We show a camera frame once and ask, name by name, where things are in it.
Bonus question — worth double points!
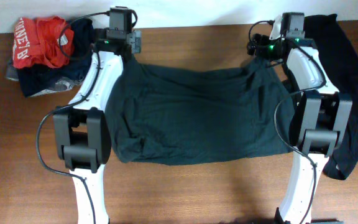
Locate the dark green t-shirt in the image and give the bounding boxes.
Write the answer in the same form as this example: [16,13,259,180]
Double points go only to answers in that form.
[105,58,295,166]

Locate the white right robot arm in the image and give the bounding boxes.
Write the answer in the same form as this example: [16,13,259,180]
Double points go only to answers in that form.
[247,33,352,223]

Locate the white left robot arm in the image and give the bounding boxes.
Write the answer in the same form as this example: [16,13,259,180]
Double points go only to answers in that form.
[53,30,142,223]

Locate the grey garment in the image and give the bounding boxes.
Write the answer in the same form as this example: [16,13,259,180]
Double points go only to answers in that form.
[5,61,88,98]

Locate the black t-shirt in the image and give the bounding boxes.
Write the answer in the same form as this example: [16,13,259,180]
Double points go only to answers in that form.
[304,14,358,180]

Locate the red t-shirt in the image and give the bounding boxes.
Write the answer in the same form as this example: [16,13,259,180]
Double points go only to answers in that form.
[12,16,75,69]

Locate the navy blue garment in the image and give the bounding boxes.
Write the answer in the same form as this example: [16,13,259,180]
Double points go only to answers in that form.
[16,19,94,97]

